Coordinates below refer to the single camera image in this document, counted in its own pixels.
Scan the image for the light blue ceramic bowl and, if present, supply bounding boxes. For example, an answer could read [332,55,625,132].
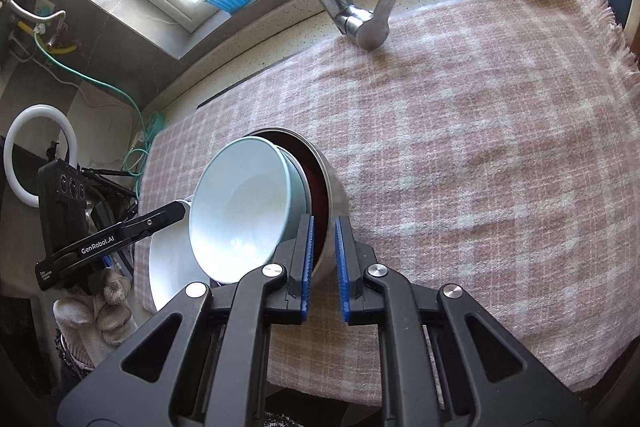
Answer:
[189,136,311,285]

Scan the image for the large white oval plate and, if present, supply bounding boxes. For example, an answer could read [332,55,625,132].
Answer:
[149,198,210,311]

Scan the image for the large stainless steel bowl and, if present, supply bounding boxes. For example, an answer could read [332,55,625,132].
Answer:
[250,129,349,285]

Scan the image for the black tripod stand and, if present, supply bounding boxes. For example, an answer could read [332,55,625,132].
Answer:
[79,167,139,230]

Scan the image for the pink plaid cloth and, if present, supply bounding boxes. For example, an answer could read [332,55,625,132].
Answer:
[140,0,639,390]

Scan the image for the white ring light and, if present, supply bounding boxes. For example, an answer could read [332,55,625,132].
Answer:
[3,104,79,209]

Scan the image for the white gloved left hand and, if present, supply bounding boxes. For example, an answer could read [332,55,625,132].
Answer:
[52,269,138,369]

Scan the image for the green cable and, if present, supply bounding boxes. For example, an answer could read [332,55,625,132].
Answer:
[34,31,166,191]

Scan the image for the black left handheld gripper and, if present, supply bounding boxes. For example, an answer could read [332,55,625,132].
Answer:
[35,159,186,291]

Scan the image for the small red steel bowl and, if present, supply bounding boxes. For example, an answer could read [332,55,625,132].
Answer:
[255,129,329,263]

